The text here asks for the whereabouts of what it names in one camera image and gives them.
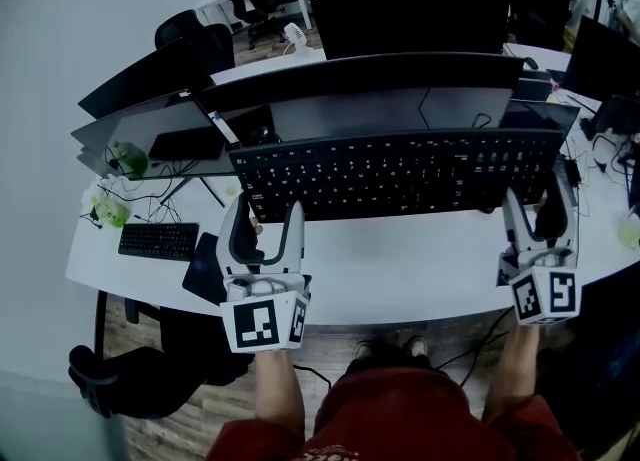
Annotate black office chair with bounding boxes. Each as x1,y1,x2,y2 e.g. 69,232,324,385
68,298,257,421
154,8,237,71

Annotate flat black monitor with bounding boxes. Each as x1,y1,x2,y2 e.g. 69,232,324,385
70,90,242,208

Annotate white desk fan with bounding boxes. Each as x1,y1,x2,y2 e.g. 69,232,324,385
282,22,308,56

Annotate black mouse pad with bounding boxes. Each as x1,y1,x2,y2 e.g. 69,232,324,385
181,231,230,307

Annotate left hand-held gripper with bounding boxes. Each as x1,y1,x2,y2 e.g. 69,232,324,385
217,192,313,353

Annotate large black keyboard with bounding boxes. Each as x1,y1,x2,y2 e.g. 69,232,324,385
228,128,565,224

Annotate person's right forearm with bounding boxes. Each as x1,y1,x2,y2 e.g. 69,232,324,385
481,321,542,424

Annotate small black keyboard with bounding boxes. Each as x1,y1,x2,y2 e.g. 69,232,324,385
117,222,201,263

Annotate person's red shirt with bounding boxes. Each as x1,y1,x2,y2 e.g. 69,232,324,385
204,368,582,461

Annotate pale green container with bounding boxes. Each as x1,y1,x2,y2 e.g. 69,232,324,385
616,213,640,251

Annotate person's left forearm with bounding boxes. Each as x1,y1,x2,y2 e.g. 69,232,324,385
253,347,307,439

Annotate person's right shoe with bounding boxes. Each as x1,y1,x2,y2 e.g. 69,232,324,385
403,335,429,358

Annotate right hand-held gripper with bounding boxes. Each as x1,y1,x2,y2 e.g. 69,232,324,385
495,173,582,326

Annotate wide curved black monitor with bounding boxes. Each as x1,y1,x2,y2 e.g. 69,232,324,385
202,52,527,151

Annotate green drink bottle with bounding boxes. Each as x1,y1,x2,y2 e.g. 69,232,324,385
88,193,133,230

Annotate black monitor back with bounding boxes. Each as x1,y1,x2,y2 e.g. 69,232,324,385
561,15,640,106
77,36,217,121
309,0,512,61

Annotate person's black trousers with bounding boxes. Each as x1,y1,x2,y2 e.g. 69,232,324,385
344,353,434,379

